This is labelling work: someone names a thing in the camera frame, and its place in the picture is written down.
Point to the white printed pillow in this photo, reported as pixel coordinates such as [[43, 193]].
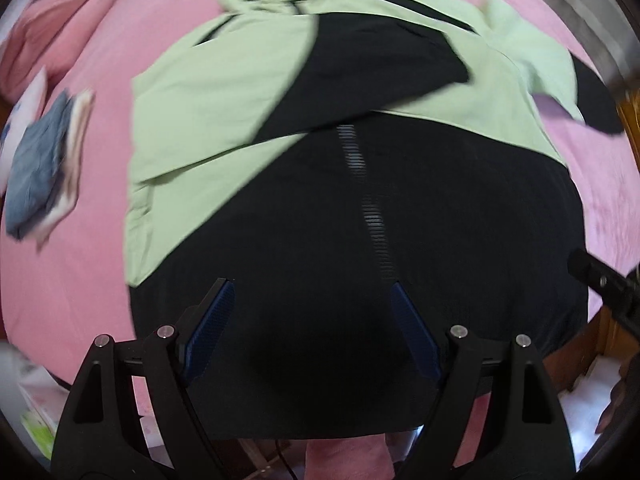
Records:
[[25, 105]]

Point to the pink pajama pants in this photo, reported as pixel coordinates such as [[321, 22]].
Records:
[[350, 460]]

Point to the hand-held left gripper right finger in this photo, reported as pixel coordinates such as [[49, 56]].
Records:
[[412, 327]]

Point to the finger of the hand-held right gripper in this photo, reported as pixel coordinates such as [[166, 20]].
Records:
[[600, 280]]

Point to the person's right hand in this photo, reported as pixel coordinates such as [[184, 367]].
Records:
[[616, 400]]

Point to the green tissue packet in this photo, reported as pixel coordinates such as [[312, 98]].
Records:
[[39, 432]]

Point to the folded pink quilt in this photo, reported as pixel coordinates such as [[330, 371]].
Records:
[[55, 15]]

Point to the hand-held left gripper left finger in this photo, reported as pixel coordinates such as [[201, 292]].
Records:
[[212, 325]]

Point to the folded blue jeans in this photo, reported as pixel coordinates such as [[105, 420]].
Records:
[[37, 170]]

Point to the green and black jacket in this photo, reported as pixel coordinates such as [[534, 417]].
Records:
[[310, 240]]

